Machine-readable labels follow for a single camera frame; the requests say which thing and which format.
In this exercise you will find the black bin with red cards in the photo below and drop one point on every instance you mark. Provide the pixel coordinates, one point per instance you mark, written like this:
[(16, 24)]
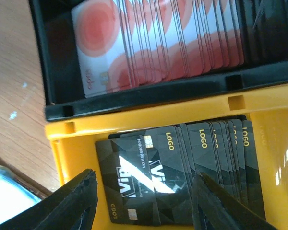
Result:
[(64, 95)]

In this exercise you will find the yellow card bin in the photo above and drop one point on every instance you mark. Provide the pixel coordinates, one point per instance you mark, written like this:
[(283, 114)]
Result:
[(73, 142)]

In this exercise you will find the brown leather card holder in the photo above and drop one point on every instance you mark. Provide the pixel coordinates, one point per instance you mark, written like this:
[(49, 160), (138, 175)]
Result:
[(18, 192)]

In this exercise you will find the red white card stack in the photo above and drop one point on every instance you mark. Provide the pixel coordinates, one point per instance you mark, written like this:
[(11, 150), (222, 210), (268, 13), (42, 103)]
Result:
[(125, 44)]

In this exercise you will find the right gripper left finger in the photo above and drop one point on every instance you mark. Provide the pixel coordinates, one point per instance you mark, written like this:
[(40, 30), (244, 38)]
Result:
[(71, 207)]

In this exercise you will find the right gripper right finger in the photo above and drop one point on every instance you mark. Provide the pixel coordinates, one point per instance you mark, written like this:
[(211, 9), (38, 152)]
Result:
[(213, 206)]

